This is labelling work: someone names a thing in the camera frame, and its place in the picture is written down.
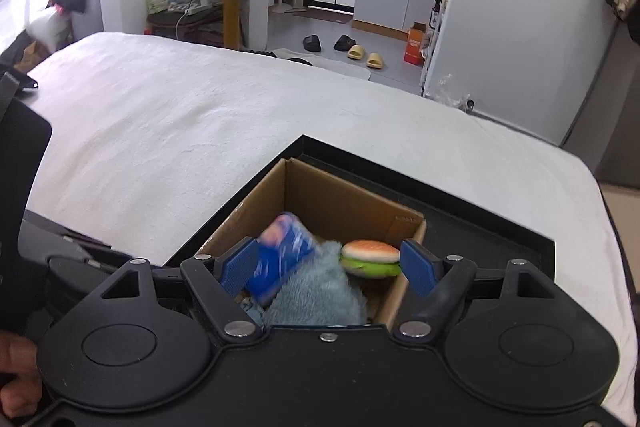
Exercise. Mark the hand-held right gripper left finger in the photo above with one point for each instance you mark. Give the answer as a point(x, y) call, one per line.
point(239, 264)

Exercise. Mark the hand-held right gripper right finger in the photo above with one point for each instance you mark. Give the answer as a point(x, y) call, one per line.
point(419, 267)

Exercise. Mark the blue patterned soft packet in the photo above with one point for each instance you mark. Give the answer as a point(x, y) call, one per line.
point(282, 257)

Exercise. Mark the toy hamburger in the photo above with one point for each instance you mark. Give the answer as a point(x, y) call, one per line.
point(370, 258)

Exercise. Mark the black tray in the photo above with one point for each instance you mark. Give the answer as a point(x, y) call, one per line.
point(475, 232)

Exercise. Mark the light blue fluffy plush toy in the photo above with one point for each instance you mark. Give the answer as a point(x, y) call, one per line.
point(315, 292)

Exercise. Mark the brown cardboard box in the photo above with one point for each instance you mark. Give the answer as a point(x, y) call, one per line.
point(330, 202)

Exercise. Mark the person's left hand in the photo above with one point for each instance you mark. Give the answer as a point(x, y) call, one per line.
point(17, 372)

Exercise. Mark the yellow slipper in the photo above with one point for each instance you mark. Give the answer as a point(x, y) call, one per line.
point(357, 52)
point(375, 61)

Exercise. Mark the white floor mat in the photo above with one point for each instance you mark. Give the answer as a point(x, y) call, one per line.
point(335, 64)

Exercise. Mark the orange carton box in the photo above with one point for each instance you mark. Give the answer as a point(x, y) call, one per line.
point(416, 47)

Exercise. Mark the clutter pile under table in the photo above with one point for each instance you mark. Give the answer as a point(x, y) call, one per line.
point(185, 7)

